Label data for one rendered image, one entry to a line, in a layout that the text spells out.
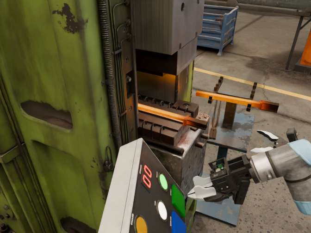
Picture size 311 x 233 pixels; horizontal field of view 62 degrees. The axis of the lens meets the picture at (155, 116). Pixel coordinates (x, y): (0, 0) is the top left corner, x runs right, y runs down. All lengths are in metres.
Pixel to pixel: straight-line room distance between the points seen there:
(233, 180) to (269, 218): 1.46
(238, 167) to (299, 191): 0.16
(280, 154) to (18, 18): 0.89
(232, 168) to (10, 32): 0.84
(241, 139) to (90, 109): 1.06
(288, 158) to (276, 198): 1.61
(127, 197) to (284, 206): 1.82
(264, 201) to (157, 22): 1.75
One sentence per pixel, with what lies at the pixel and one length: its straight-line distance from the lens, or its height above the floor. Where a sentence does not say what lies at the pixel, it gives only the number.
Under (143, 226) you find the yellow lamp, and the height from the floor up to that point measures 1.16.
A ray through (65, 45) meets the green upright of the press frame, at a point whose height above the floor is 1.44.
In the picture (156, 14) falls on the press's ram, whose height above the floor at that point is 1.49.
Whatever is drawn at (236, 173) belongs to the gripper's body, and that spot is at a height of 1.15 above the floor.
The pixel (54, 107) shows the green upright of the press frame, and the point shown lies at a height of 1.17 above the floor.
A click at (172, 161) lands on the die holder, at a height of 0.88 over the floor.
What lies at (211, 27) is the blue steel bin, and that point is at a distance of 4.95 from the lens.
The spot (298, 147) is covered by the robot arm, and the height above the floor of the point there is 1.24.
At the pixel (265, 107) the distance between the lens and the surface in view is 1.50.
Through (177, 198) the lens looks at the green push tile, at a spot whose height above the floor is 1.03.
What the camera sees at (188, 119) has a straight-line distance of 1.19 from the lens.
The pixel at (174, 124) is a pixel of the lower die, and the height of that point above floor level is 0.99.
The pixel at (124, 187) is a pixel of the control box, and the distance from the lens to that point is 0.65.
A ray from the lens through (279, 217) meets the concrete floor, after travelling 2.24.
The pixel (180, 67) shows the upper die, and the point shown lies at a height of 1.29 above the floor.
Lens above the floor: 1.67
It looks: 33 degrees down
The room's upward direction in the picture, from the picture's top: straight up
